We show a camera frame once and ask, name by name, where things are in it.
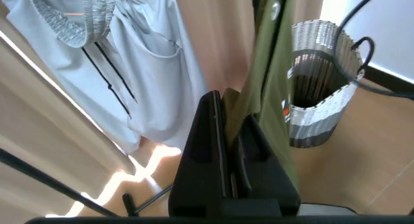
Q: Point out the white laundry basket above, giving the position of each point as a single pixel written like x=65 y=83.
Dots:
x=323 y=120

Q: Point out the beige curtain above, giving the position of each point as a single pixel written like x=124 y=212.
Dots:
x=220 y=39

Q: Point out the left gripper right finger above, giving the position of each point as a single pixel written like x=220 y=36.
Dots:
x=268 y=178

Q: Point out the black clothes rack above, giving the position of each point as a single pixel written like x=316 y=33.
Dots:
x=48 y=180

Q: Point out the pink clothes hanger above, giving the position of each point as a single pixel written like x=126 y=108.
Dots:
x=73 y=14

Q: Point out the pale grey shorts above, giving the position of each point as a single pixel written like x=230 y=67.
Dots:
x=155 y=81

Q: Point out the green garment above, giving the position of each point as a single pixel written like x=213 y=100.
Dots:
x=268 y=94

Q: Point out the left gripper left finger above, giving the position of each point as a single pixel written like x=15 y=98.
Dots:
x=200 y=165

